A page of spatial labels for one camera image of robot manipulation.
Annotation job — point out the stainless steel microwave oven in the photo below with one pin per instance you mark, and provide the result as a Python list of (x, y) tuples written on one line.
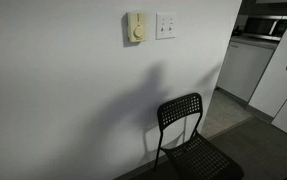
[(266, 26)]

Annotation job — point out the white double switch plate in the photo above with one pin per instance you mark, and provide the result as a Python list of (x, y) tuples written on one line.
[(165, 20)]

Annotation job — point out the white tall cabinet panel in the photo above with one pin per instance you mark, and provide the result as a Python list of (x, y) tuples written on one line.
[(276, 86)]

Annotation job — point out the white light switch toggle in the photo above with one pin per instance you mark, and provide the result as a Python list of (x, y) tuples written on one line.
[(170, 28), (162, 28)]

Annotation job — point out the black perforated metal chair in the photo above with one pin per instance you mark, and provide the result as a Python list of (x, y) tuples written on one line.
[(196, 156)]

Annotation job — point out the grey kitchen countertop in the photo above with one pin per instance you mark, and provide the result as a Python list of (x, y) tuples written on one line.
[(254, 42)]

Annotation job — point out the white kitchen base cabinet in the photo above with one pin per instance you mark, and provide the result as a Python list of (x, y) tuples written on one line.
[(243, 70)]

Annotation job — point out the beige wall thermostat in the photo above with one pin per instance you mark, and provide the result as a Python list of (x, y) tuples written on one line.
[(136, 27)]

